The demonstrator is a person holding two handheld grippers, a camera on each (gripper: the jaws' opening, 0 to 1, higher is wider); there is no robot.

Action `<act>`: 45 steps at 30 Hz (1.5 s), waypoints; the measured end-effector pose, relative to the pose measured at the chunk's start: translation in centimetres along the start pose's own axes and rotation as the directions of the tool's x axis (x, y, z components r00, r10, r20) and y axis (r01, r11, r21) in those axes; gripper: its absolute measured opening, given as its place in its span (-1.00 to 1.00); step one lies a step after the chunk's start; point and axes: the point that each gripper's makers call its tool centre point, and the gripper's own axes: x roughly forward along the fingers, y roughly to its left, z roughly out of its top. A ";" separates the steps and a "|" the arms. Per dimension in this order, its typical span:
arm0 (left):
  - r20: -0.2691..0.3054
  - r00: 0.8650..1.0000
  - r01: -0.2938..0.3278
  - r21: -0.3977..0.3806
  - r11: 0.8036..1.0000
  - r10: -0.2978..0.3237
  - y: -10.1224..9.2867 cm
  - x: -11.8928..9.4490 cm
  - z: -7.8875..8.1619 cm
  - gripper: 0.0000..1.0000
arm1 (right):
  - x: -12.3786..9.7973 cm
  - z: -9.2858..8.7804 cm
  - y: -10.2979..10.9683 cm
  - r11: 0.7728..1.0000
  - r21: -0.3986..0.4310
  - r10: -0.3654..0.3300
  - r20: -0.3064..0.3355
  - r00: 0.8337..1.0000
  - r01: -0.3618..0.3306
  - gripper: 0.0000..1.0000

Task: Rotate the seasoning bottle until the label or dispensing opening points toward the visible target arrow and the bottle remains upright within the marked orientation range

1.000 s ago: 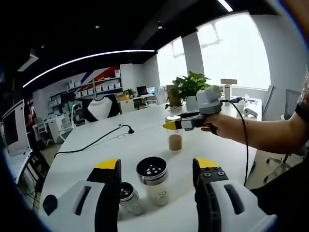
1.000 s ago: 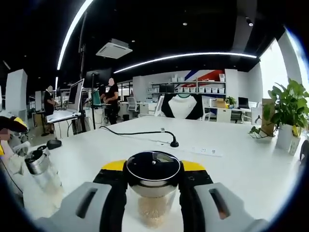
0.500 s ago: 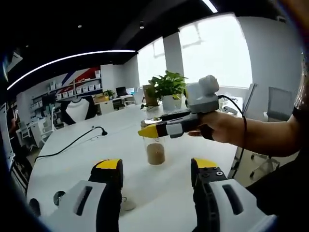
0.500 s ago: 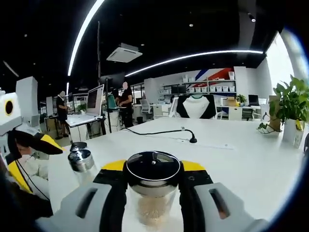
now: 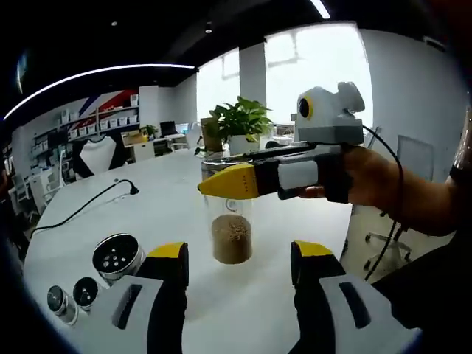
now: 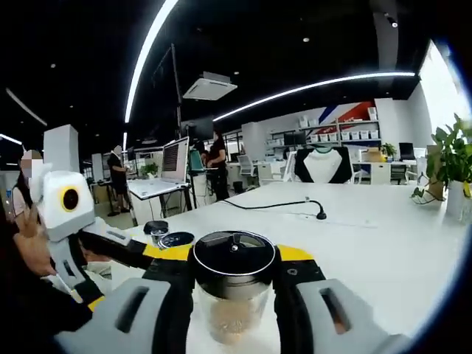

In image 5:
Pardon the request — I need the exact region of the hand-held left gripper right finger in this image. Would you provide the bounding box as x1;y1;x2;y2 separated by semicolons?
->
290;240;394;354

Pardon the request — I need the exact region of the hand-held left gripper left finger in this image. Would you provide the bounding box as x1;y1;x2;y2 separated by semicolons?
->
98;241;190;354

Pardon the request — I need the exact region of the small white-powder seasoning bottle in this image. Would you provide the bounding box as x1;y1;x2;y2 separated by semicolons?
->
72;277;101;311
46;285;79;326

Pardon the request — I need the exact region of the tall white-powder seasoning bottle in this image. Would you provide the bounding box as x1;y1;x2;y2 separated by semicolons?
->
91;232;146;287

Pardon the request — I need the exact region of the tall brown-spice seasoning bottle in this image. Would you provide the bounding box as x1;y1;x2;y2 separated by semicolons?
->
201;156;255;265

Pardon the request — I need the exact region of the person's right hand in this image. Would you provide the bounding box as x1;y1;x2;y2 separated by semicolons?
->
298;144;406;217

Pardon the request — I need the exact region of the potted plant in white pot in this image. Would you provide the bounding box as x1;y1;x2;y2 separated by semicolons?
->
209;96;274;156

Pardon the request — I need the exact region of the brown paper bag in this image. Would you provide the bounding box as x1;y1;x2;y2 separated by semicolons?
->
201;117;224;152

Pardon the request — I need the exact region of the black-rimmed white office chair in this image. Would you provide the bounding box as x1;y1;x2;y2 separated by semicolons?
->
346;204;413;272

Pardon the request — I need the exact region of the white low cabinet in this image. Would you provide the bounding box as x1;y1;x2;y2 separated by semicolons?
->
134;142;156;162

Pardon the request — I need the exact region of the yellow box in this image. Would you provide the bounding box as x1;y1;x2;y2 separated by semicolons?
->
121;131;143;148

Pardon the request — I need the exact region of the straight ceiling light strip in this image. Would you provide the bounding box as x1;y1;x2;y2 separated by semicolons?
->
310;0;332;19

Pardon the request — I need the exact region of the chair with black-white garment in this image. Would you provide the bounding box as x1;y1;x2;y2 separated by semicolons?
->
72;134;128;181

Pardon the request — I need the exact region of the curved ceiling light strip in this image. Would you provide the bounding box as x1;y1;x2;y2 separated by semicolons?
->
3;63;195;119

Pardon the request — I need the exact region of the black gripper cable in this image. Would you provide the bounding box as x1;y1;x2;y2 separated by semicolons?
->
344;108;406;281

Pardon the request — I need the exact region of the black power cable with plug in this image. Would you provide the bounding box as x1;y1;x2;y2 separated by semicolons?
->
30;179;140;239

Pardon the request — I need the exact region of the wall shelf with white boxes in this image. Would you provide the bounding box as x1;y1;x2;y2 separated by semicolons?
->
29;94;141;148

